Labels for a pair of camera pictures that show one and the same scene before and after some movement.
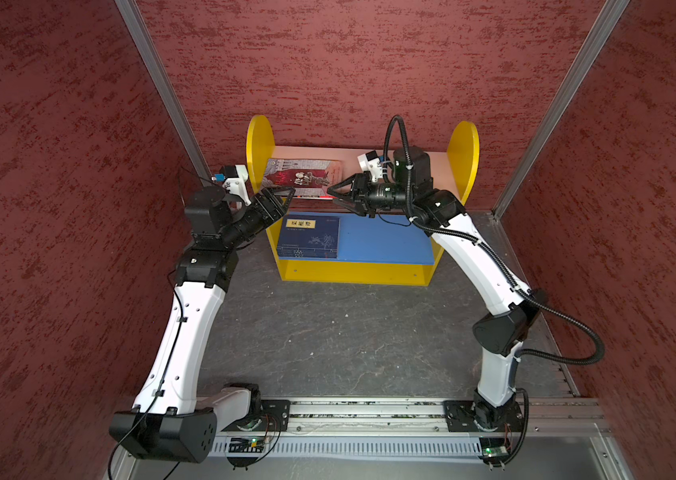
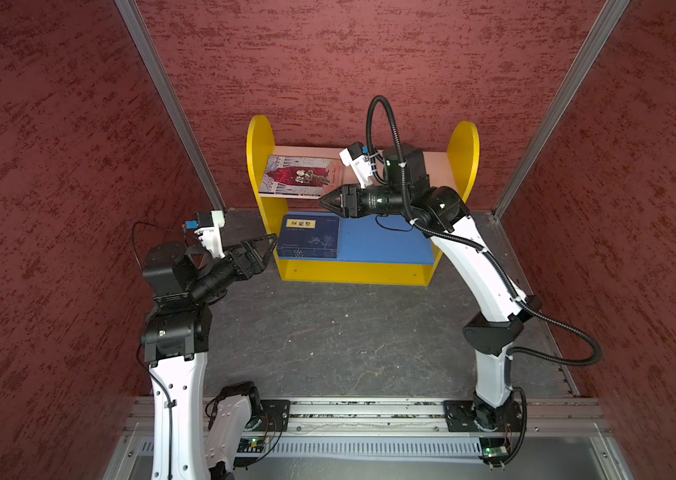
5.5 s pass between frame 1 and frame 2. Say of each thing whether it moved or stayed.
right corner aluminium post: stayed
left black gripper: moved
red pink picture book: stayed
